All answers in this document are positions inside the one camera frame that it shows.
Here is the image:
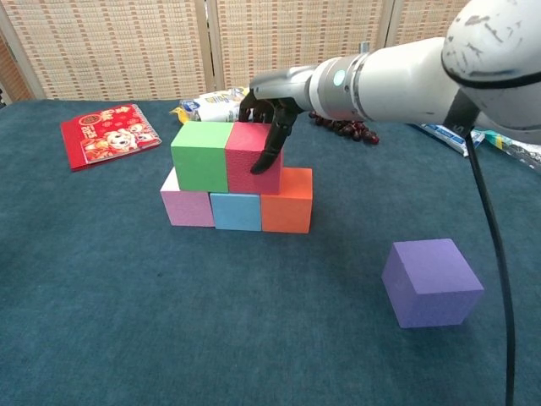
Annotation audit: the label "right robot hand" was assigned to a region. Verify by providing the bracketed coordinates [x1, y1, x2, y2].
[238, 64, 318, 176]

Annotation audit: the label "red foam cube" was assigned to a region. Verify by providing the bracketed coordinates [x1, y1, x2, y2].
[225, 121, 284, 195]

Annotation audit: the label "white tissue pack yellow ends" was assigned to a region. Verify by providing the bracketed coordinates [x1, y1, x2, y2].
[168, 86, 254, 126]

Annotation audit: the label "dark red grape bunch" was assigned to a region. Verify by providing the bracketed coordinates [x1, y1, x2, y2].
[309, 110, 380, 146]

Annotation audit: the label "purple foam cube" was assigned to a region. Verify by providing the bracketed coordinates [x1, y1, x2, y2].
[380, 238, 485, 329]

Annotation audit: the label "light blue foam cube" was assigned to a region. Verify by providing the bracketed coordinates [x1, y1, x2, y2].
[210, 192, 263, 233]

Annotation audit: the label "pink foam cube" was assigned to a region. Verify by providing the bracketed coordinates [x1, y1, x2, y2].
[160, 167, 216, 228]

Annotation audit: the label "green foam cube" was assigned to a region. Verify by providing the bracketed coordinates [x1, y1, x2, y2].
[170, 121, 235, 192]

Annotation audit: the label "bamboo folding screen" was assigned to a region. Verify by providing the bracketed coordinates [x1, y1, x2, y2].
[0, 0, 466, 102]

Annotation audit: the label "orange foam cube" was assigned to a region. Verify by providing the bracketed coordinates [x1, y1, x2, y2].
[260, 167, 314, 234]

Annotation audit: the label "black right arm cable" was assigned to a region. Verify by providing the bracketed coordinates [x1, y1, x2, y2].
[443, 91, 519, 406]

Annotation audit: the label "white blue toothpaste tube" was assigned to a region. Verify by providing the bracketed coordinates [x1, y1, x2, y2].
[412, 122, 486, 158]

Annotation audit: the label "blue felt table cover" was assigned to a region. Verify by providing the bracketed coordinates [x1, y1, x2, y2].
[0, 99, 541, 406]

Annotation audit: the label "teal snack bag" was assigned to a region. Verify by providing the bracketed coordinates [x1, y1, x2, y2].
[484, 129, 541, 173]

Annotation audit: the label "red spiral calendar booklet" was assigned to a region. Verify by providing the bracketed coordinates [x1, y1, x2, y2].
[59, 102, 163, 173]

